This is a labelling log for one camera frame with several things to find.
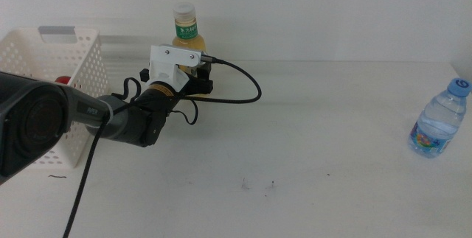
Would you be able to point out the small water bottle blue cap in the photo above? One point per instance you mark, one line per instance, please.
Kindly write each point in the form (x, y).
(439, 120)

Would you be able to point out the white perforated plastic basket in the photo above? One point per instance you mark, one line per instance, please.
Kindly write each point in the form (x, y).
(86, 65)

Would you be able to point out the yellow tea bottle green label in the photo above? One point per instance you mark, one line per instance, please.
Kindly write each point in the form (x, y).
(184, 31)

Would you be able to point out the red cola can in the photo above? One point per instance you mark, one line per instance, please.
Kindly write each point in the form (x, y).
(63, 80)

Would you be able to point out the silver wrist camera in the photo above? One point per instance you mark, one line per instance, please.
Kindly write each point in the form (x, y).
(205, 59)

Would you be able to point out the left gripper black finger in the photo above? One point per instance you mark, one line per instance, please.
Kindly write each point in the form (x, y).
(205, 72)

